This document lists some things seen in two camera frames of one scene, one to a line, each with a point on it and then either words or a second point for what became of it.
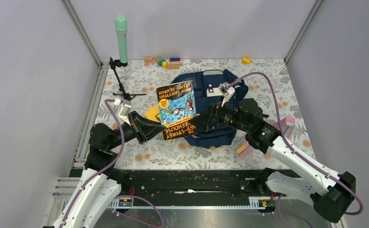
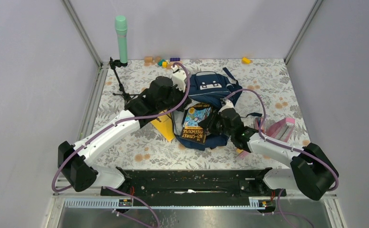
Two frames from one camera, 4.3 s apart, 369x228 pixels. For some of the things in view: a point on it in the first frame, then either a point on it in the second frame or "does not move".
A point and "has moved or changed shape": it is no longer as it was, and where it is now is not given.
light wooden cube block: x=148 y=59 does not move
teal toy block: x=160 y=62 does not move
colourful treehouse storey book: x=177 y=105 has moved or changed shape
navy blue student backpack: x=206 y=91 -> x=177 y=113
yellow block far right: x=245 y=61 does not move
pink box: x=288 y=124 does not move
